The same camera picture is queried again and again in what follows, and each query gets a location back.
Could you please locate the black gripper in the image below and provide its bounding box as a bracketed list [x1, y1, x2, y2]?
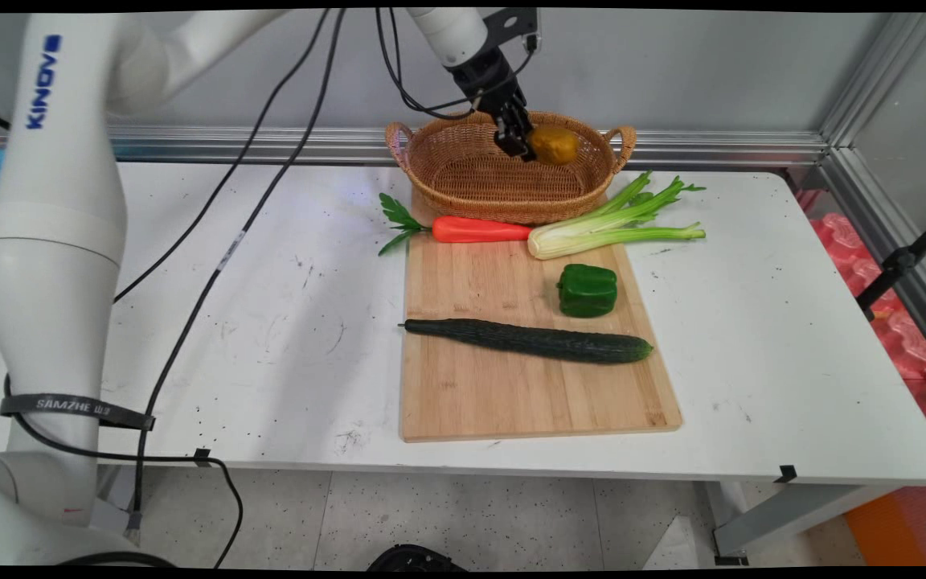
[447, 48, 536, 163]

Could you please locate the brown round potato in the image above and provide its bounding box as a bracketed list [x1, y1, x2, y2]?
[529, 125, 580, 166]

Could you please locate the woven wicker basket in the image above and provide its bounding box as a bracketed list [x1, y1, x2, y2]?
[385, 110, 637, 224]

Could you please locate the orange toy carrot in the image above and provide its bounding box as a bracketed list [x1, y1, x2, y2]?
[378, 191, 534, 257]

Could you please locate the green celery stalk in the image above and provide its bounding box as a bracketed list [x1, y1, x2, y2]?
[527, 171, 707, 261]

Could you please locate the green bell pepper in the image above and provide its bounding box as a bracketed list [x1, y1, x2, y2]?
[557, 264, 619, 318]

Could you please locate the dark green cucumber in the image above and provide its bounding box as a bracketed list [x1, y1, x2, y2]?
[399, 318, 654, 364]

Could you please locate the wooden cutting board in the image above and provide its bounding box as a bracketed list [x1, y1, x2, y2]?
[399, 190, 683, 443]

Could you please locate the black tripod stand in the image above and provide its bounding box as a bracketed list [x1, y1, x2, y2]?
[855, 205, 926, 322]

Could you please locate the pink foam mat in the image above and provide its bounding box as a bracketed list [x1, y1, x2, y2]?
[793, 189, 926, 455]

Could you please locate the black round object on floor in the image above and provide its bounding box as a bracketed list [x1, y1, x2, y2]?
[367, 544, 468, 572]

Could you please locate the grey table leg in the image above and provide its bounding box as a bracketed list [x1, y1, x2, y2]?
[704, 481, 906, 565]

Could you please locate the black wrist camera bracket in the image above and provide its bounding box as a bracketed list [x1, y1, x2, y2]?
[481, 8, 543, 55]

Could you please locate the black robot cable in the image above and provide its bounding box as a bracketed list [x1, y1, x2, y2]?
[3, 8, 536, 569]

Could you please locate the grey velcro cable strap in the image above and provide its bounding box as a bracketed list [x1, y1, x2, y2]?
[0, 392, 157, 432]

